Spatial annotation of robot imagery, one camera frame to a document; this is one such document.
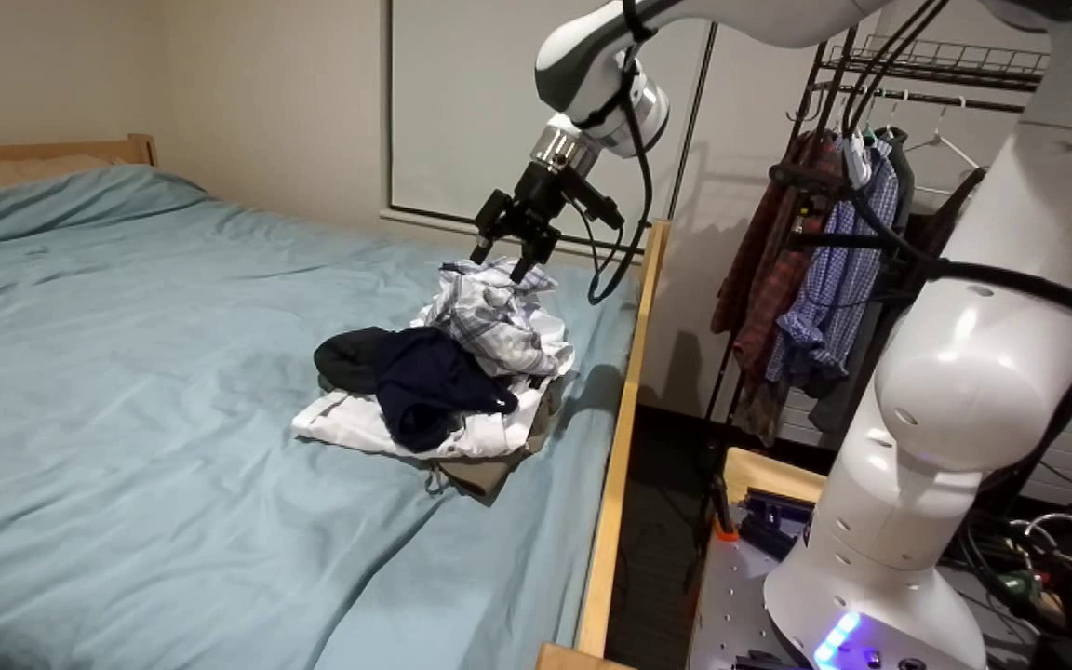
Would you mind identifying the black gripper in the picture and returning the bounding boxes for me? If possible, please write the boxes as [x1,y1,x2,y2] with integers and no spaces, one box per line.
[471,156,590,281]

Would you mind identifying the white crumpled shirt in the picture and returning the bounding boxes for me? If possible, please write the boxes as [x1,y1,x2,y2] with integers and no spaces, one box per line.
[437,300,580,466]

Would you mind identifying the red plaid hanging shirt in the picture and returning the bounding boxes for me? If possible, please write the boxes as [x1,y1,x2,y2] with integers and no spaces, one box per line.
[708,127,849,443]

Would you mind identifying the blue hanging shirt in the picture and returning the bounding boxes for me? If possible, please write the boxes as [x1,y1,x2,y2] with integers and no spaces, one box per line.
[765,131,908,397]

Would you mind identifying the white clothes hanger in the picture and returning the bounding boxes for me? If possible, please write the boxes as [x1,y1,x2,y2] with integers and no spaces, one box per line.
[901,127,987,180]

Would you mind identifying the black metal clothes rack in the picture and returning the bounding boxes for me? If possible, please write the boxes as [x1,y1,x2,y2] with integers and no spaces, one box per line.
[698,31,1060,438]

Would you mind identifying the dark navy garment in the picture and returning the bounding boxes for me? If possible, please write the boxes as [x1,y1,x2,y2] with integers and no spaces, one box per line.
[308,325,522,456]

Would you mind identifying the beige garment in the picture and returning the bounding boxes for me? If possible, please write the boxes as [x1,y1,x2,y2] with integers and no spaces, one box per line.
[420,374,565,503]

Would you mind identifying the wooden bed footboard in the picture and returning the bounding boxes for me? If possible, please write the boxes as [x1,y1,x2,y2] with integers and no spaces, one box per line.
[532,217,679,670]

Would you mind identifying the wooden tool box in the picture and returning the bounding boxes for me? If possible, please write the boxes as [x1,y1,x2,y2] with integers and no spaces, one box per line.
[720,443,831,512]

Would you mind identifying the blue box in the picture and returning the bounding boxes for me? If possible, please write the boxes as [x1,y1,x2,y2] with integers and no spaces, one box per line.
[738,487,812,562]

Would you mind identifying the wooden bed headboard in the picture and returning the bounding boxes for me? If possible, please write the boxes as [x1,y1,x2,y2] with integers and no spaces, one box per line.
[0,131,156,199]

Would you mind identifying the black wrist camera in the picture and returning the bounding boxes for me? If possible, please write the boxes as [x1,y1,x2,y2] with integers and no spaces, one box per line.
[565,180,630,238]

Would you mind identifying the grey perforated base plate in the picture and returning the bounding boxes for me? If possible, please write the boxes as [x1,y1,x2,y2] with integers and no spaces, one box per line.
[680,532,812,670]

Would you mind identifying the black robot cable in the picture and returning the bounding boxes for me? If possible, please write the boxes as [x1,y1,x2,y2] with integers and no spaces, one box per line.
[579,0,1072,374]

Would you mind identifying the tangled floor cables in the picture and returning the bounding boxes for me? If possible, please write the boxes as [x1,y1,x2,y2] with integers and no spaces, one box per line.
[942,496,1072,663]

